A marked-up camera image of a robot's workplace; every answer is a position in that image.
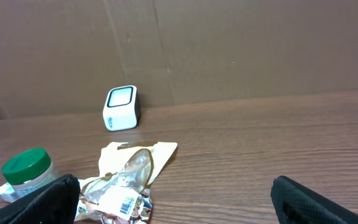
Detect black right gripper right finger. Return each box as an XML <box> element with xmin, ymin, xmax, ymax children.
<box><xmin>270</xmin><ymin>175</ymin><xmax>358</xmax><ymax>224</ymax></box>

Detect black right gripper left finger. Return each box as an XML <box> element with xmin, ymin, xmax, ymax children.
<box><xmin>0</xmin><ymin>174</ymin><xmax>80</xmax><ymax>224</ymax></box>

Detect green lid plastic jar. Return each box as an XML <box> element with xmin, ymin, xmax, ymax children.
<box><xmin>1</xmin><ymin>148</ymin><xmax>60</xmax><ymax>198</ymax></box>

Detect beige snack pouch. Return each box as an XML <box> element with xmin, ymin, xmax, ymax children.
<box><xmin>74</xmin><ymin>141</ymin><xmax>178</xmax><ymax>224</ymax></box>

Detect teal wet wipes pack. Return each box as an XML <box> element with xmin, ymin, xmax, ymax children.
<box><xmin>0</xmin><ymin>182</ymin><xmax>19</xmax><ymax>203</ymax></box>

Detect white barcode scanner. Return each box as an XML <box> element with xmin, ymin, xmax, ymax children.
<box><xmin>102</xmin><ymin>85</ymin><xmax>140</xmax><ymax>131</ymax></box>

